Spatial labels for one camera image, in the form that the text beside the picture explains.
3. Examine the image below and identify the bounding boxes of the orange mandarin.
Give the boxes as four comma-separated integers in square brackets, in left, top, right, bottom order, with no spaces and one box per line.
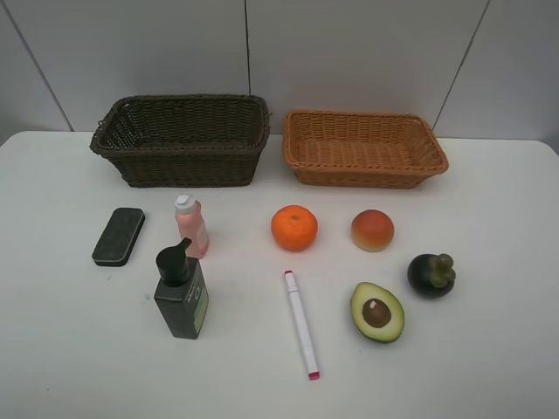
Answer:
[271,205,319,252]

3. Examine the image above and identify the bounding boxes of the round bread bun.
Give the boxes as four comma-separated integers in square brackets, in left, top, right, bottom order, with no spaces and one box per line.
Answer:
[351,209,395,252]

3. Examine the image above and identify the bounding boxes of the halved avocado with pit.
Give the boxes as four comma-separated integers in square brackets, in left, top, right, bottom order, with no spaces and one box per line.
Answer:
[350,282,405,344]

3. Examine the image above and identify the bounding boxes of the dark purple mangosteen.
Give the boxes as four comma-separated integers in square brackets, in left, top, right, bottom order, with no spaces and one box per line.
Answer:
[407,253,456,299]

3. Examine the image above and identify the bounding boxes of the white marker pink caps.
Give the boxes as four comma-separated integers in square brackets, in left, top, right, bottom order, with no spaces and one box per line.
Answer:
[284,271,321,381]

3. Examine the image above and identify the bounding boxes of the light orange wicker basket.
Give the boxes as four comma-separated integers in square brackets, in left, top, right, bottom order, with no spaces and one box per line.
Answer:
[282,110,449,189]

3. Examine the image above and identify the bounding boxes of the pink bottle white cap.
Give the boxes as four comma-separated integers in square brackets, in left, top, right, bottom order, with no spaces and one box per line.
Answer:
[175,195,210,259]

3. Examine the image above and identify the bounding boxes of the dark brown wicker basket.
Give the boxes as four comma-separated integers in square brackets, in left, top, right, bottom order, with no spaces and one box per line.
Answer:
[90,94,270,188]

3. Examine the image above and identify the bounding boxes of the dark green pump bottle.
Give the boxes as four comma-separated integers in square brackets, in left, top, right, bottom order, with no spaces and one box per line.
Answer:
[154,238,209,340]

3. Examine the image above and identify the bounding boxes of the black whiteboard eraser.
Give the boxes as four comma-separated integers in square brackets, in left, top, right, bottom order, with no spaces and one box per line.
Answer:
[92,208,145,267]

